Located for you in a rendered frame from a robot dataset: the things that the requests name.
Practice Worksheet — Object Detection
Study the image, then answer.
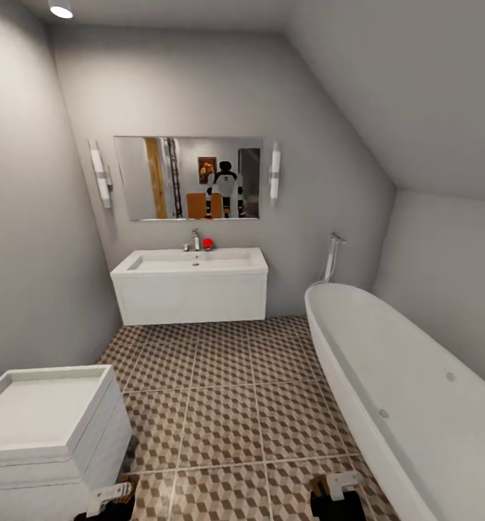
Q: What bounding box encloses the mousetrap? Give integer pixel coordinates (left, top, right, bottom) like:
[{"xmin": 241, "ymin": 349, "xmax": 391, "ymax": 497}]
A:
[
  {"xmin": 309, "ymin": 474, "xmax": 330, "ymax": 497},
  {"xmin": 113, "ymin": 475, "xmax": 140, "ymax": 506}
]

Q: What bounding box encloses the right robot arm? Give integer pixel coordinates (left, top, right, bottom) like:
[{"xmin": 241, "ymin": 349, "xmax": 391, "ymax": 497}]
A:
[{"xmin": 311, "ymin": 471, "xmax": 366, "ymax": 521}]

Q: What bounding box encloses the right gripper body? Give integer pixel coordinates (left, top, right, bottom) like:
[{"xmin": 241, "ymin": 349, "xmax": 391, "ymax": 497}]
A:
[{"xmin": 315, "ymin": 491, "xmax": 366, "ymax": 521}]

